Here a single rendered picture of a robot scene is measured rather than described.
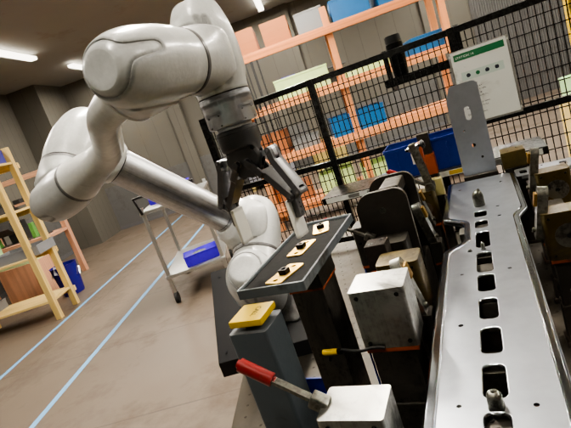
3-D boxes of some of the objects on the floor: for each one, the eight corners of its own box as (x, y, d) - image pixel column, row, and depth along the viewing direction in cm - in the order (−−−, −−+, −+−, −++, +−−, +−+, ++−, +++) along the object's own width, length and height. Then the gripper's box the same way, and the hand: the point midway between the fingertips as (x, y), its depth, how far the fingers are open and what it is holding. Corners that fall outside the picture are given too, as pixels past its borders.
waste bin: (78, 295, 627) (64, 264, 617) (54, 302, 632) (40, 272, 622) (93, 283, 668) (79, 254, 658) (70, 290, 673) (57, 261, 663)
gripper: (175, 147, 84) (215, 251, 89) (275, 112, 68) (318, 241, 73) (203, 137, 90) (240, 236, 94) (302, 104, 74) (340, 224, 78)
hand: (272, 233), depth 83 cm, fingers open, 13 cm apart
